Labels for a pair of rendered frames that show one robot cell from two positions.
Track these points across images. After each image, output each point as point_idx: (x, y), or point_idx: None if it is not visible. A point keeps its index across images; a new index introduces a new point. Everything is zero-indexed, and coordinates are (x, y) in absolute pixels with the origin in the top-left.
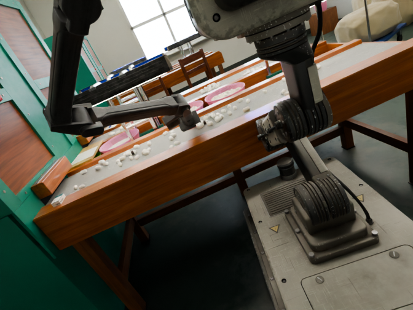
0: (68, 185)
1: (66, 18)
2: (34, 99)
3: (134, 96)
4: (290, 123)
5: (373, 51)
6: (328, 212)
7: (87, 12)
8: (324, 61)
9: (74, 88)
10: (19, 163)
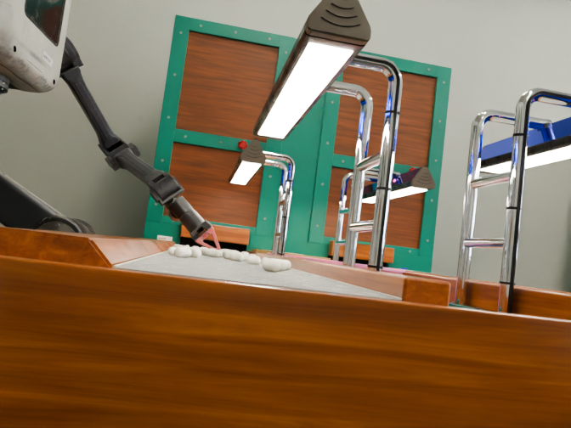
0: None
1: (62, 69)
2: (307, 170)
3: (346, 212)
4: None
5: (208, 272)
6: None
7: None
8: (332, 281)
9: (91, 120)
10: (201, 201)
